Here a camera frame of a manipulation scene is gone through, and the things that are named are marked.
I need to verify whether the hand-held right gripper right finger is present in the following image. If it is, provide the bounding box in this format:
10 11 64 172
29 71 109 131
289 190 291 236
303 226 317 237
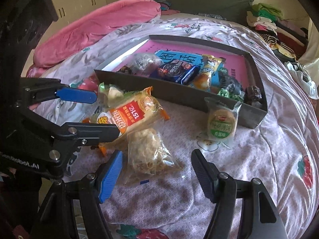
191 149 287 239

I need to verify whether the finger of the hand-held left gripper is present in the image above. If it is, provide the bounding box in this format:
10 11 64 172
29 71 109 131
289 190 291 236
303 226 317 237
20 78 97 105
49 122 120 160

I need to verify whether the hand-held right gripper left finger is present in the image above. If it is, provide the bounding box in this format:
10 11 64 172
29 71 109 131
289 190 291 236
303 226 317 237
32 150 124 239

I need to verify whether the small green snack packet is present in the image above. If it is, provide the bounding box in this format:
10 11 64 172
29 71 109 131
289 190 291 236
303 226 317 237
98 82 125 110

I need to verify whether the orange-labelled rice cracker packet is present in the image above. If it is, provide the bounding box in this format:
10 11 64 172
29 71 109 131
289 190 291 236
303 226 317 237
82 86 170 155

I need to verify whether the clear packet of brown snack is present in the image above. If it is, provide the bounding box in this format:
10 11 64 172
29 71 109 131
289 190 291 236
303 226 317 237
123 128 186 186

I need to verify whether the round biscuit packet green label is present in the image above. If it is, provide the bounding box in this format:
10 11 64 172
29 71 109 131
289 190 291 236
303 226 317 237
204 97 242 150

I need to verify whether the clear bag of candy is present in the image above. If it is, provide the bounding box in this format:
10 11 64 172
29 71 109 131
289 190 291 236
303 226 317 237
128 53 162 76

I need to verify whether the dark cardboard box tray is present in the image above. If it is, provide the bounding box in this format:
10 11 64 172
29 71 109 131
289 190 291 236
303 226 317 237
94 35 268 130

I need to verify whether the dark green snack packet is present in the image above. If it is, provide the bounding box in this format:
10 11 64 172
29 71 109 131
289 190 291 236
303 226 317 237
217 73 246 102

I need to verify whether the dark brown snack packet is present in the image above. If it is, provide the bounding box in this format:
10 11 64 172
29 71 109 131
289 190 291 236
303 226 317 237
244 85 263 107

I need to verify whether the blue cookie packet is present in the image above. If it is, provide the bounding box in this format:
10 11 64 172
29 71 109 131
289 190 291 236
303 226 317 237
150 59 200 85

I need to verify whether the yellow bread packet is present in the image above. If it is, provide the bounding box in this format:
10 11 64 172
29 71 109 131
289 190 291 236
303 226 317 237
193 54 223 92

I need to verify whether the pink quilt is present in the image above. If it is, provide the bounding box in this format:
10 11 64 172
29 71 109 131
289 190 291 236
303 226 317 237
26 0 161 77

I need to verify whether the cream wardrobe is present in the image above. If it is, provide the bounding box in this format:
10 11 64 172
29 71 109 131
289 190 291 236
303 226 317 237
48 0 107 24

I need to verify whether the white plastic bag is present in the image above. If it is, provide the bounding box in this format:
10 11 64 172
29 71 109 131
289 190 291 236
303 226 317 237
285 61 319 99

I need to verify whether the grey headboard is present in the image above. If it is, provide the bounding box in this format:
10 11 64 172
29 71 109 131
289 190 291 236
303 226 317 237
126 0 255 26

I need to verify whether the pile of folded clothes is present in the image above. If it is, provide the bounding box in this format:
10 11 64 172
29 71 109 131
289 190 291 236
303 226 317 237
245 2 309 63

